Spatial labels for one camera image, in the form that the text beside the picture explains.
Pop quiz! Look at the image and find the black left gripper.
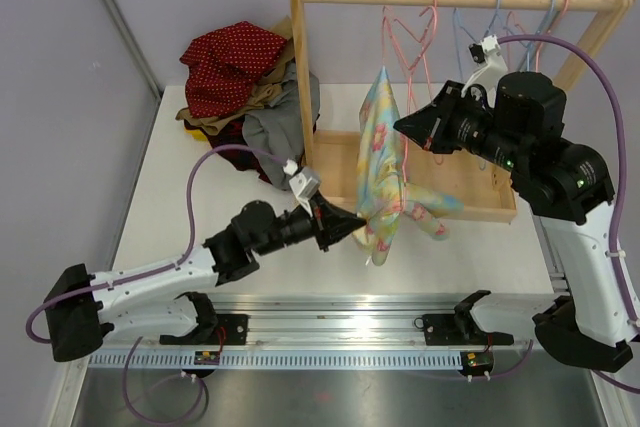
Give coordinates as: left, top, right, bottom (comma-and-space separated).
255, 192, 366, 257

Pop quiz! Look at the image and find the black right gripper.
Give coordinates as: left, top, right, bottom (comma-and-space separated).
397, 80, 529, 174

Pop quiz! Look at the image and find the pastel floral skirt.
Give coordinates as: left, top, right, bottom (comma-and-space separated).
353, 68, 463, 266

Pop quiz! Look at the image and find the pink wire hanger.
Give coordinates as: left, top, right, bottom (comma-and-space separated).
382, 6, 412, 209
382, 0, 446, 166
504, 0, 570, 72

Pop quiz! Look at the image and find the grey skirt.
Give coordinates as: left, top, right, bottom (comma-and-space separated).
242, 61, 320, 191

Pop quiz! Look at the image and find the red black plaid skirt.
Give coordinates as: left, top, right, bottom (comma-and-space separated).
205, 116, 271, 184

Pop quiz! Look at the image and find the blue wire hanger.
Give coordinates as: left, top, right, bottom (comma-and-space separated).
482, 0, 559, 73
452, 0, 502, 80

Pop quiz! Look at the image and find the tan brown skirt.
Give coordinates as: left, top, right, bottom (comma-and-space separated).
175, 14, 297, 136

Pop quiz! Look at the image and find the red white polka-dot skirt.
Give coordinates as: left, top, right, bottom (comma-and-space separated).
179, 20, 289, 121

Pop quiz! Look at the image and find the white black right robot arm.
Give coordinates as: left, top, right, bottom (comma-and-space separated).
394, 72, 637, 373

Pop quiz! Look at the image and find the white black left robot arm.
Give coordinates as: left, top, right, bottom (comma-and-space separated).
44, 194, 366, 362

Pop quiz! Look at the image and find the wooden clothes rack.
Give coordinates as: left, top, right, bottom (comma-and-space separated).
290, 0, 636, 223

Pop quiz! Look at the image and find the yellow plastic tray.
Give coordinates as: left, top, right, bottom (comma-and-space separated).
185, 129, 208, 142

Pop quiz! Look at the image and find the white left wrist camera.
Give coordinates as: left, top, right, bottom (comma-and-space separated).
282, 159, 321, 215

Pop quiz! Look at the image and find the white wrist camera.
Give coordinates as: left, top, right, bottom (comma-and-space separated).
282, 159, 321, 215
461, 35, 508, 98

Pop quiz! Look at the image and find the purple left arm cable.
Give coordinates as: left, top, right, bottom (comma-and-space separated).
24, 144, 296, 421

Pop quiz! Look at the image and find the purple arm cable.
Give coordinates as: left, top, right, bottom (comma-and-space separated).
24, 144, 296, 421
492, 35, 640, 394

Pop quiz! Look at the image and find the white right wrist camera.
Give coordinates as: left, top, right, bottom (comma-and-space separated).
461, 35, 508, 98

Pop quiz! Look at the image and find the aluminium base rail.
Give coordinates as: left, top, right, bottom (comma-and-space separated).
75, 294, 556, 374

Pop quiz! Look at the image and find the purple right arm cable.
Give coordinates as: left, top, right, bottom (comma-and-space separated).
492, 35, 640, 394

